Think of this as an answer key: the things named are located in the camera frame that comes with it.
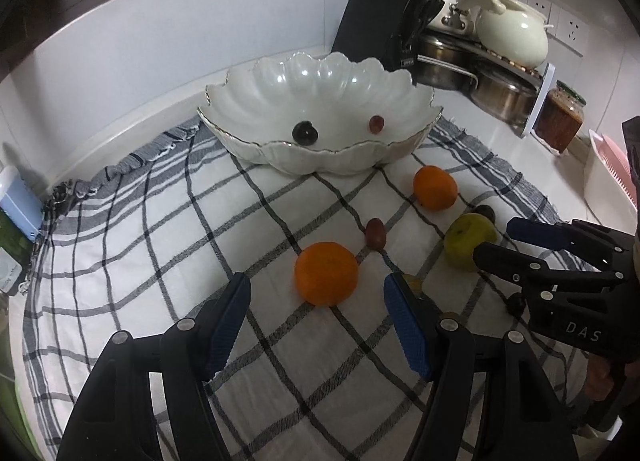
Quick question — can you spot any large orange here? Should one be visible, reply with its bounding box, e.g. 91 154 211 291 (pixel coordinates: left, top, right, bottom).
294 241 360 306

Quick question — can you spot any person's right hand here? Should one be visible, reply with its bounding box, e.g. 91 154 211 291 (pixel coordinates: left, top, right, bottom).
582 356 626 404

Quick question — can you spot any white scalloped ceramic bowl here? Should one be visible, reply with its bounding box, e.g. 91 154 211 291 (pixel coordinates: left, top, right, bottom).
196 52 444 177

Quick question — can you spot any green packet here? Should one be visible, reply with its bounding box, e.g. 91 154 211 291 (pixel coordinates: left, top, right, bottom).
0 211 24 293

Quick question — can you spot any black knife block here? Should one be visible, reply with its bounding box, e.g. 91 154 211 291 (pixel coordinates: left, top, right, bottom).
331 0 441 84

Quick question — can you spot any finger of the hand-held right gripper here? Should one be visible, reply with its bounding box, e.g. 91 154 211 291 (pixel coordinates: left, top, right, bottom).
472 241 626 299
506 217 636 269

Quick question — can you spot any white pot rack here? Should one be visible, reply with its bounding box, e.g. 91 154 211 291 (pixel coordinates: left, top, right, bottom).
520 62 557 139

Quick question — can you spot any green round fruit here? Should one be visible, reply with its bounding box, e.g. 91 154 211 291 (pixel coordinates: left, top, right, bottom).
444 214 500 272

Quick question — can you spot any cream ceramic pot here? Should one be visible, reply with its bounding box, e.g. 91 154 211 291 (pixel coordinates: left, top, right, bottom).
474 0 551 69

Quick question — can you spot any white ceramic spoon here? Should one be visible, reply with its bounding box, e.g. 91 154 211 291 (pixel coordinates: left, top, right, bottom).
457 0 507 17

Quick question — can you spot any pink white drain basket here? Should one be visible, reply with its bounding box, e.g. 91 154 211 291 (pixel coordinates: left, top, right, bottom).
584 130 640 233

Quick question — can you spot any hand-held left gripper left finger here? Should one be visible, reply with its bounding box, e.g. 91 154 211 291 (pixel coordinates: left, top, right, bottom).
56 272 252 461

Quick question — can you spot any checked white grey cloth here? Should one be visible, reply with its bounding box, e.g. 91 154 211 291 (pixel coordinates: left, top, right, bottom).
20 116 591 461

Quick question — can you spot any blue white container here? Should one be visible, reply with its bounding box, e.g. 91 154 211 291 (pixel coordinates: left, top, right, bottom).
0 166 44 243

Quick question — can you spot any wide steel pot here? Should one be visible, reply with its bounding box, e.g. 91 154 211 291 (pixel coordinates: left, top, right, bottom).
469 64 542 123

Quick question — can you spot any black handled knife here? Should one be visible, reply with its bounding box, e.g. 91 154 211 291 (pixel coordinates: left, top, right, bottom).
400 0 444 49

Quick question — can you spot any glass jar of red sauce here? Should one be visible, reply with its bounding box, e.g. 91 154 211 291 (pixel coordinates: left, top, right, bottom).
535 80 587 155

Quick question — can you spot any small orange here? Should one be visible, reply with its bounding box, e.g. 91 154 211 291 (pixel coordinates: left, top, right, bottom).
413 166 459 212

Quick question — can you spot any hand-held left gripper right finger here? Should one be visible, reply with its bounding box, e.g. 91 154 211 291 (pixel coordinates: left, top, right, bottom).
383 272 591 461

